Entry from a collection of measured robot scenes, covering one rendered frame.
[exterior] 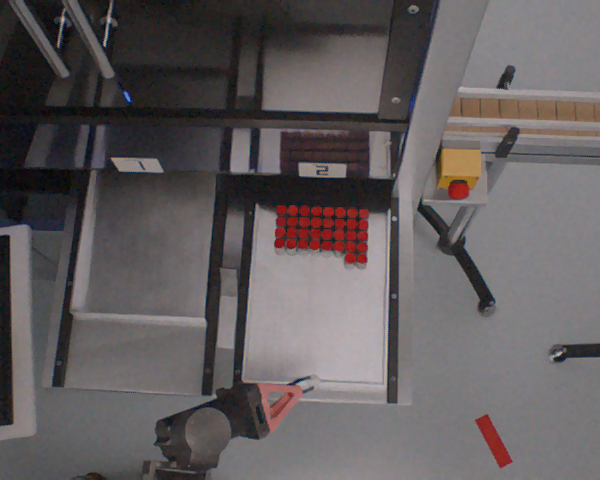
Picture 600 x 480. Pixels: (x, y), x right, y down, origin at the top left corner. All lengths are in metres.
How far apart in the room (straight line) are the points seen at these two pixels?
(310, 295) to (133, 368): 0.36
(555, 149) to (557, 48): 1.29
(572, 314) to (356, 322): 1.16
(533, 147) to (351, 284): 0.46
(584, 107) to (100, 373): 1.09
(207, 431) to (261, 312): 0.55
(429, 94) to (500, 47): 1.67
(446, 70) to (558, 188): 1.55
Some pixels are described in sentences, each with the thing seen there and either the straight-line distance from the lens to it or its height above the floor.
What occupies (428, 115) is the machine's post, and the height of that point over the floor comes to 1.24.
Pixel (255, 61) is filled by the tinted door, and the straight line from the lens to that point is 1.01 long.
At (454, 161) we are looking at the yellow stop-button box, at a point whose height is 1.03.
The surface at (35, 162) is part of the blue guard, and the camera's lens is 1.42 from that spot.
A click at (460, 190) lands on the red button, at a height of 1.01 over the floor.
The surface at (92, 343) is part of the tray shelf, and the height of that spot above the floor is 0.88.
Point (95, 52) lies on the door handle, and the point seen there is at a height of 1.49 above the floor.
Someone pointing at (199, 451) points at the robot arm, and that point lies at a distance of 0.85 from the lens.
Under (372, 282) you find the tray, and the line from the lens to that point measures 1.38.
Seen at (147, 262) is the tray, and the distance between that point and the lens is 1.43.
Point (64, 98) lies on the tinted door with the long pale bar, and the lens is 1.18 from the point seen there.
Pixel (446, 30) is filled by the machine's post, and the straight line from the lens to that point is 0.92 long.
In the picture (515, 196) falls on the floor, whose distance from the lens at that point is 2.46.
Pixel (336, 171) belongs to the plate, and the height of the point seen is 1.02.
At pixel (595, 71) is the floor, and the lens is 2.77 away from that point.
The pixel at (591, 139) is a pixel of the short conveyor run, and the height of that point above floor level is 0.93.
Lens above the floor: 2.22
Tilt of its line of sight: 72 degrees down
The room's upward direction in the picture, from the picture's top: 6 degrees counter-clockwise
